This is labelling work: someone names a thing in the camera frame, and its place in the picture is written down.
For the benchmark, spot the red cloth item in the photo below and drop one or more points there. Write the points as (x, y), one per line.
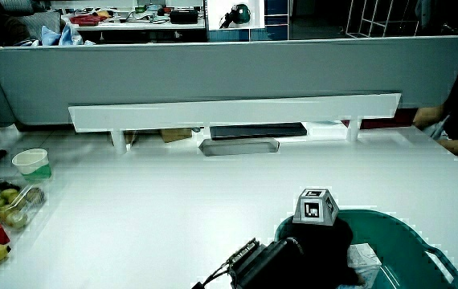
(84, 20)

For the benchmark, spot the white green paper cup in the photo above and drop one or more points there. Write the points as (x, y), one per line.
(32, 162)

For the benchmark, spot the black flat keyboard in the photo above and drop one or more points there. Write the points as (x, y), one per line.
(257, 131)

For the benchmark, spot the white blue milk carton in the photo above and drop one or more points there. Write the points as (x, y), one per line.
(363, 257)

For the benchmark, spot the white background table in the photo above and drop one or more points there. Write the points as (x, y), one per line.
(140, 26)

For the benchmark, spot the black box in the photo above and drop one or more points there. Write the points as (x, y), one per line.
(184, 16)

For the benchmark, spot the white desk shelf riser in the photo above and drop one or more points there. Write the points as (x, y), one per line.
(233, 112)

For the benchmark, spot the white poster with helmet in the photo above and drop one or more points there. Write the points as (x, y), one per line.
(217, 12)

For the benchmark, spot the brown cardboard box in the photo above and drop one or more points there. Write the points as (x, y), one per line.
(174, 134)

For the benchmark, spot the dark red flat box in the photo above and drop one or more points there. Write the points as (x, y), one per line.
(389, 119)

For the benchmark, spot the light blue cloth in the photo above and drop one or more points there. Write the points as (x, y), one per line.
(62, 37)

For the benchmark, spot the person's left hand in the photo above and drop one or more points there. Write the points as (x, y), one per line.
(321, 249)

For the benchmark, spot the clear plastic fruit container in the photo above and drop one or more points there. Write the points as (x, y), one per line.
(32, 208)

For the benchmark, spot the green plastic basin plate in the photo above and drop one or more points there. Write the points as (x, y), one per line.
(397, 241)

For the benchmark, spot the green round fruit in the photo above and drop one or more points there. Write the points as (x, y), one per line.
(16, 219)
(9, 194)

